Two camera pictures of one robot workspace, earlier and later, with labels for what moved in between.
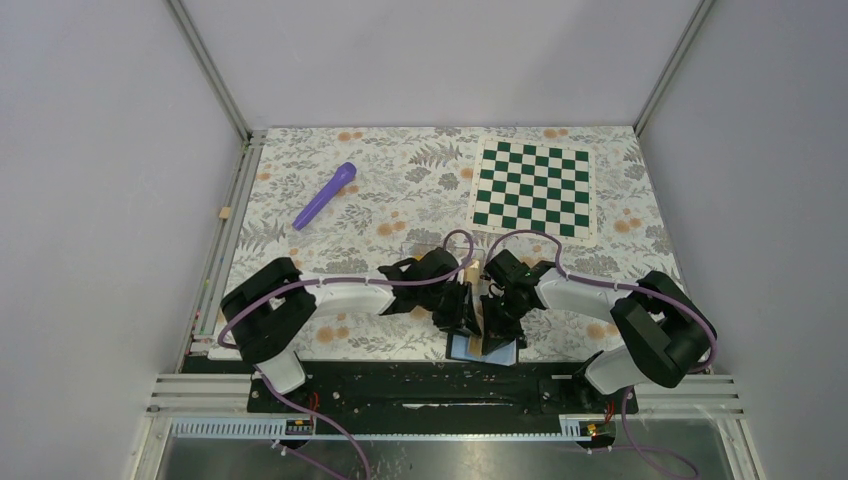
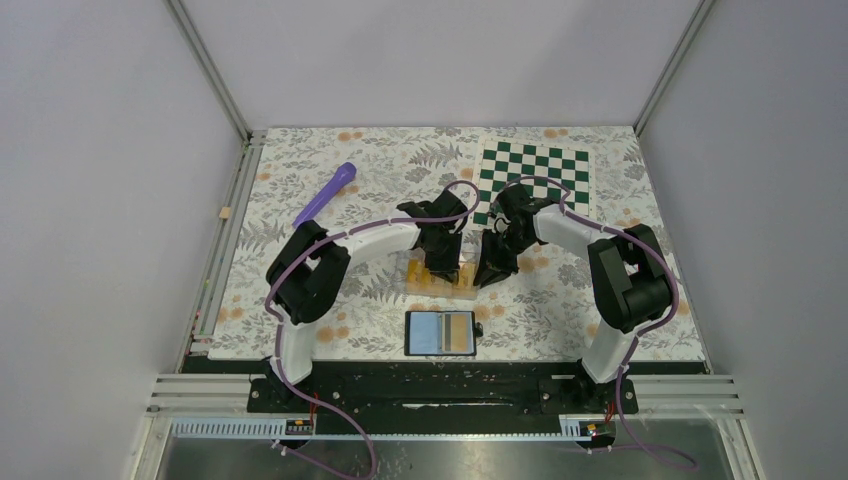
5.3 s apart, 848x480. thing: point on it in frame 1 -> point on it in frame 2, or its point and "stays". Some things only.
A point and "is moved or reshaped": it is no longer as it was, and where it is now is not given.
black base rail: [440, 389] stays
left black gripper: [462, 316] -> [448, 268]
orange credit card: [475, 345] is moved or reshaped
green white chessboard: [518, 186] stays
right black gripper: [496, 332] -> [495, 268]
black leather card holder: [462, 347] -> [441, 333]
